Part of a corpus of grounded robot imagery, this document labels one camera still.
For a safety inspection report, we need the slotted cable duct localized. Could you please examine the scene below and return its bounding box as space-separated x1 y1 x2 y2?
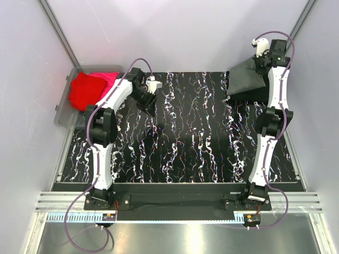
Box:
47 212 117 223

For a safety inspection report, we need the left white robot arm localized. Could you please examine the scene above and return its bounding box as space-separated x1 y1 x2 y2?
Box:
85 67 162 210

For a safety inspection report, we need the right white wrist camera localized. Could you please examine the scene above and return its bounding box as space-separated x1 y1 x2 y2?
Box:
252 38 270 58

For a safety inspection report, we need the red t-shirt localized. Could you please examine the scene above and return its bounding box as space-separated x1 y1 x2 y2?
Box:
69 72 107 112

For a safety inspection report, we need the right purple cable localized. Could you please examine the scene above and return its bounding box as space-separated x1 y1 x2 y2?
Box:
251 30 296 229

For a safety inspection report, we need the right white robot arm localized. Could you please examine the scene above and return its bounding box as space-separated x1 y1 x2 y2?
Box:
239 38 293 211

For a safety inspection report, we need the folded black t-shirt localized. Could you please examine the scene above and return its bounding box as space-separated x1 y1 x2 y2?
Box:
229 87 269 103

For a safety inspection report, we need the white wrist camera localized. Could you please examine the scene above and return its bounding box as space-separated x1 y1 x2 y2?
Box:
252 38 270 58
146 76 163 94

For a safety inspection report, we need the grey t-shirt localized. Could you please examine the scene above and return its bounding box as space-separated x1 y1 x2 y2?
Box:
227 58 265 96

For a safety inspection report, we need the clear plastic bin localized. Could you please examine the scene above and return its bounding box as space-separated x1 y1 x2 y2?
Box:
54 65 122 129

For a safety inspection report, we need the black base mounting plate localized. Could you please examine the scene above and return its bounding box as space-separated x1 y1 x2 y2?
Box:
84 193 271 222

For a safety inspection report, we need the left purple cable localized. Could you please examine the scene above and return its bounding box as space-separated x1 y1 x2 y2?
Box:
64 58 154 251

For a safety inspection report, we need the pink t-shirt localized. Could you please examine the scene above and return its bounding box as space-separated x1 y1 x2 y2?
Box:
90 72 119 99

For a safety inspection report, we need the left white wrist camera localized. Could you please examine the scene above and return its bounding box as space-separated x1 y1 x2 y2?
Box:
146 76 163 94

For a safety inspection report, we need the purple cable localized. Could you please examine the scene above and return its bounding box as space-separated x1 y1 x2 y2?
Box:
64 58 154 251
251 30 296 229

